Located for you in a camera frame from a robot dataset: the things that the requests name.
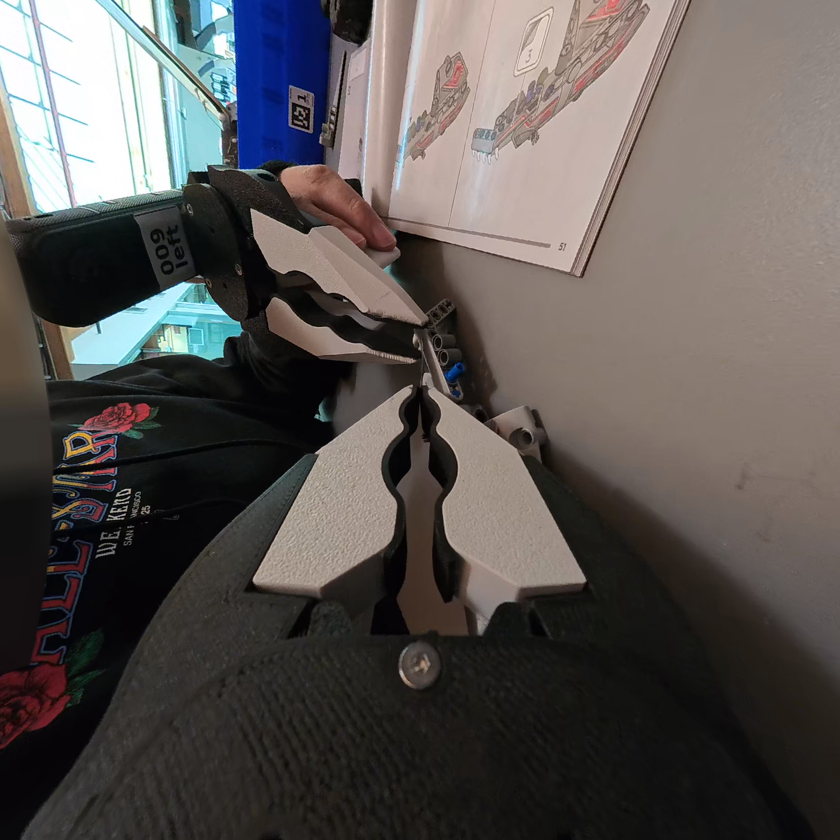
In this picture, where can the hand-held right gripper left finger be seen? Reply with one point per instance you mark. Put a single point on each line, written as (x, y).
(328, 518)

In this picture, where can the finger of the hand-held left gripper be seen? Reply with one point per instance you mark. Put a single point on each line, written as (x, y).
(334, 269)
(308, 334)

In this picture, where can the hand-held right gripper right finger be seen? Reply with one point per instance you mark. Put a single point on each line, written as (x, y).
(505, 525)

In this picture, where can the grey toy brick jaw assembly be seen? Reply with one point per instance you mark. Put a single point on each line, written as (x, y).
(446, 342)

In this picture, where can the grey desk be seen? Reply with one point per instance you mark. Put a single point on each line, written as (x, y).
(722, 407)

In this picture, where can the person's left hand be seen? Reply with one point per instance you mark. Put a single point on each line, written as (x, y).
(334, 197)

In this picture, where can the person's black printed hoodie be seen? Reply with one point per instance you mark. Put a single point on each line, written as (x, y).
(197, 433)

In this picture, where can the grey toy brick beam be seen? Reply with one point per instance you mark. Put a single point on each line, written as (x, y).
(334, 111)

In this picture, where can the window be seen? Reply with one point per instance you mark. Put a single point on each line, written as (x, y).
(85, 98)

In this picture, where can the toy building instruction booklet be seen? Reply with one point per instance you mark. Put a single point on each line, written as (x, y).
(525, 190)

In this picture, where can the blue plastic bin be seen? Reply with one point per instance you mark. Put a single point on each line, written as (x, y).
(275, 59)

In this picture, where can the black toy brick chassis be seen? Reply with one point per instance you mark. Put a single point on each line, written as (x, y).
(348, 19)

